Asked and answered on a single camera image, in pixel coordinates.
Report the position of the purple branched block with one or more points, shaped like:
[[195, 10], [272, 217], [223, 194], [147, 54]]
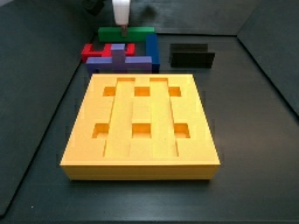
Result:
[[119, 63]]

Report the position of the blue rectangular bar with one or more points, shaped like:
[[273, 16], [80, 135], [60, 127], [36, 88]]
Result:
[[152, 51]]

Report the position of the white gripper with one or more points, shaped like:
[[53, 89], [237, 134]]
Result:
[[121, 14]]

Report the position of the yellow slotted board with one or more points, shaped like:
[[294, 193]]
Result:
[[140, 130]]

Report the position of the red branched block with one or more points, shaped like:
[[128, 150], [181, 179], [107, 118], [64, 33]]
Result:
[[89, 52]]

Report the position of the green rectangular block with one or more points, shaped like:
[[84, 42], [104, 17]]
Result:
[[111, 34]]

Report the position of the black angled bracket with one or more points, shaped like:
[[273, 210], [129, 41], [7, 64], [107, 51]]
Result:
[[191, 55]]

